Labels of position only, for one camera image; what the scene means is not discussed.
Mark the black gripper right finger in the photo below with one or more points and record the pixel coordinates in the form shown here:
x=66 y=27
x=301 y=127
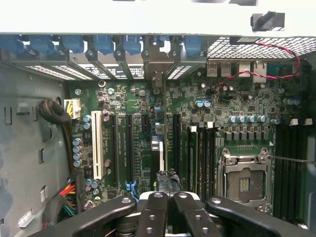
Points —
x=192 y=217

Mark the white power connector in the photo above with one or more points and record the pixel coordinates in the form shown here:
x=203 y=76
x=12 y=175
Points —
x=72 y=108

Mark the blue board connector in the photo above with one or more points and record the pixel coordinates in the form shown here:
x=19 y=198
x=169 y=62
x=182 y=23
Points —
x=131 y=188

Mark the white expansion slot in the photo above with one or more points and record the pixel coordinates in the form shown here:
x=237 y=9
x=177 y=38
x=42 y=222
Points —
x=97 y=148

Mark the open black PC case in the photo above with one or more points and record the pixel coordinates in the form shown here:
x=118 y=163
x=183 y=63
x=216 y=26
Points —
x=29 y=148

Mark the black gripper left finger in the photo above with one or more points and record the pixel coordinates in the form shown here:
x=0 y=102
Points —
x=153 y=214

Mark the green motherboard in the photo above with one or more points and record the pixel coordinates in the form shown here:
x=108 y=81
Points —
x=234 y=106

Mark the thin metal locking lever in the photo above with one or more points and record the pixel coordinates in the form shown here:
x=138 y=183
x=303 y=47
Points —
x=308 y=161

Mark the metal CPU socket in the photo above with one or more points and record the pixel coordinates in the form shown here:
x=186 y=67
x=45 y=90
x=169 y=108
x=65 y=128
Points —
x=244 y=177

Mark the black expansion slot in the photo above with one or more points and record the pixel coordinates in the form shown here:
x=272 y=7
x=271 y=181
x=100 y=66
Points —
x=129 y=148
x=176 y=143

